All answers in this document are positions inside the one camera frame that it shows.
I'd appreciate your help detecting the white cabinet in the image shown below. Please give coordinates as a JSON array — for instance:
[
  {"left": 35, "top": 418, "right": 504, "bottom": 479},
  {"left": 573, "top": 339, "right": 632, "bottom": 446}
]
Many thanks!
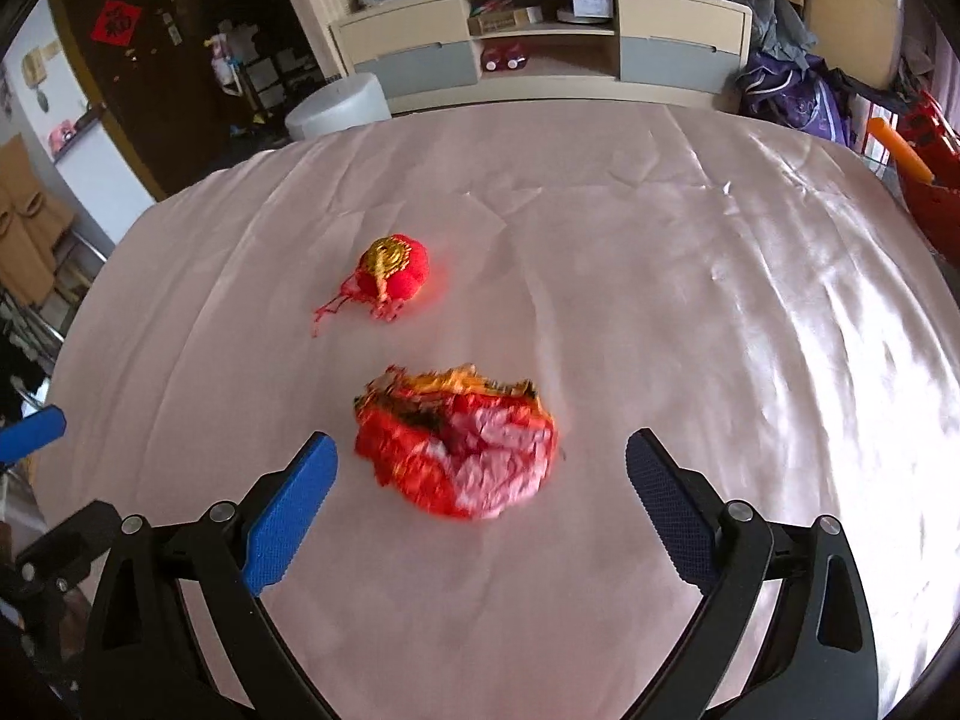
[{"left": 56, "top": 112, "right": 162, "bottom": 248}]

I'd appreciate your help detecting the brown coat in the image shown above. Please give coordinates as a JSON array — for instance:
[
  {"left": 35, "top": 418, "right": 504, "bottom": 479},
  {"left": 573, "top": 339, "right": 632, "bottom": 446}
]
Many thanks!
[{"left": 0, "top": 133, "right": 76, "bottom": 308}]

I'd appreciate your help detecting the red paper wrapper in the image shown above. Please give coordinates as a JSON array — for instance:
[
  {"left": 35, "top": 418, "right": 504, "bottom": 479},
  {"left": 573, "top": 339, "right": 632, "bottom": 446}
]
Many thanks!
[{"left": 352, "top": 362, "right": 560, "bottom": 522}]

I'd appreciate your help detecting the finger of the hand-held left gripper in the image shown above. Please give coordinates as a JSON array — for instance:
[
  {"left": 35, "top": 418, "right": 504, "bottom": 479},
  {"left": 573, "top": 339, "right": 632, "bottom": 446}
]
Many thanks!
[{"left": 0, "top": 405, "right": 67, "bottom": 466}]

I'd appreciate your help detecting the white round stool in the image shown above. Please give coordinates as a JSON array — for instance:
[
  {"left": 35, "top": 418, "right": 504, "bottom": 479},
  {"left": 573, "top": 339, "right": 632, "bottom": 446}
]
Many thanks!
[{"left": 283, "top": 73, "right": 392, "bottom": 142}]

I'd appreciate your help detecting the small tan box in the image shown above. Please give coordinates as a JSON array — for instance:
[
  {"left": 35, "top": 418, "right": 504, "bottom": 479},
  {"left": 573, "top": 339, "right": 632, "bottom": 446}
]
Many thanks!
[{"left": 469, "top": 0, "right": 545, "bottom": 37}]

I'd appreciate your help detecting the red plastic basket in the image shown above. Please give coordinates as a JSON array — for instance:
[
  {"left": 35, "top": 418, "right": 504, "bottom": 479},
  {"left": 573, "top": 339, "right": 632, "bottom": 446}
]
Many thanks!
[{"left": 896, "top": 94, "right": 960, "bottom": 263}]

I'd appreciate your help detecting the purple bag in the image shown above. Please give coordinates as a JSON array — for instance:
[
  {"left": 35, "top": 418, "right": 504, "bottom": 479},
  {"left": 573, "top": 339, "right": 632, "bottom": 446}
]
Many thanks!
[{"left": 739, "top": 52, "right": 852, "bottom": 147}]

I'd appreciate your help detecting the red plush ball ornament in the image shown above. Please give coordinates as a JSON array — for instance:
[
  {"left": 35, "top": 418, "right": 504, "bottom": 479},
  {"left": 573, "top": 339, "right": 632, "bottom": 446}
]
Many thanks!
[{"left": 311, "top": 235, "right": 436, "bottom": 325}]

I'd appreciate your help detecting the pink toy car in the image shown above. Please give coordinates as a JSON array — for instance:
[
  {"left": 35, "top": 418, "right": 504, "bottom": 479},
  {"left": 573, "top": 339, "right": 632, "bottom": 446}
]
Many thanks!
[{"left": 46, "top": 118, "right": 85, "bottom": 158}]

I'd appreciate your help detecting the grey clothing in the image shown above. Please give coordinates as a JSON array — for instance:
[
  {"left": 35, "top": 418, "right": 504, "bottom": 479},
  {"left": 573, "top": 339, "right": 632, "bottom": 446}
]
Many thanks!
[{"left": 720, "top": 0, "right": 818, "bottom": 61}]

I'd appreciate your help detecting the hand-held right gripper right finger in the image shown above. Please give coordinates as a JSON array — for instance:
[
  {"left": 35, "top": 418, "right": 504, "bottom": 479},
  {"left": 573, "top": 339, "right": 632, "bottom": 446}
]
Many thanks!
[{"left": 625, "top": 427, "right": 878, "bottom": 720}]

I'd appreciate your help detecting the beige wall intercom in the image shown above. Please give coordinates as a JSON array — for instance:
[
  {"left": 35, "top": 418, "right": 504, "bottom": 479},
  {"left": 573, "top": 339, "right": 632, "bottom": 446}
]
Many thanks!
[{"left": 21, "top": 49, "right": 57, "bottom": 113}]

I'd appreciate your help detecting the pink bed sheet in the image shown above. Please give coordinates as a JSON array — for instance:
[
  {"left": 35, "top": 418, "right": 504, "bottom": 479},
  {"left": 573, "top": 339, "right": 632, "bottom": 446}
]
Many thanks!
[{"left": 34, "top": 101, "right": 960, "bottom": 720}]

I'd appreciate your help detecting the dark brown door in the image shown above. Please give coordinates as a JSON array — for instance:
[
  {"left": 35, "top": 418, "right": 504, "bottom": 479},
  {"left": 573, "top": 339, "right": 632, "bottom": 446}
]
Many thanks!
[{"left": 56, "top": 0, "right": 331, "bottom": 200}]

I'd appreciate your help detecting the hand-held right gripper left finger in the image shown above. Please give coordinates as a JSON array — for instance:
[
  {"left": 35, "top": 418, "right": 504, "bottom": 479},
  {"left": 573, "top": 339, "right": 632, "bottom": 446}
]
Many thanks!
[{"left": 82, "top": 431, "right": 338, "bottom": 720}]

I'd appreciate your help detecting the tall cardboard box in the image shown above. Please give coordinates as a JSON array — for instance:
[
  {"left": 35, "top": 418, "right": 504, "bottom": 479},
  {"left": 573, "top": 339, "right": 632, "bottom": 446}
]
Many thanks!
[{"left": 802, "top": 0, "right": 905, "bottom": 91}]

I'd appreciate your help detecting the beige television cabinet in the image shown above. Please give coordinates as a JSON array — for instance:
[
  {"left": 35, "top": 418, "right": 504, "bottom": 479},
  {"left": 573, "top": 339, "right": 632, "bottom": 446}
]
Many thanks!
[{"left": 330, "top": 0, "right": 755, "bottom": 115}]

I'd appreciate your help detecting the orange handle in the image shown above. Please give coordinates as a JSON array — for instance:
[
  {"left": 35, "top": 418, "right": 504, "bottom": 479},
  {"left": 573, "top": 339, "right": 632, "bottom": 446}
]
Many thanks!
[{"left": 870, "top": 118, "right": 938, "bottom": 185}]

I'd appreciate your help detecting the white pink hanging bag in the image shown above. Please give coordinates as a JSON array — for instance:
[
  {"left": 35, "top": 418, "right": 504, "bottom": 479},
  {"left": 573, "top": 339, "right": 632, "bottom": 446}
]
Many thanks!
[{"left": 208, "top": 31, "right": 245, "bottom": 91}]

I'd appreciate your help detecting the red diamond door decoration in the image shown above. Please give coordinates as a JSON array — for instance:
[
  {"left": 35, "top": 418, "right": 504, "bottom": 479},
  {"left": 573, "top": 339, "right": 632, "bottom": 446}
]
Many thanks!
[{"left": 90, "top": 0, "right": 143, "bottom": 47}]

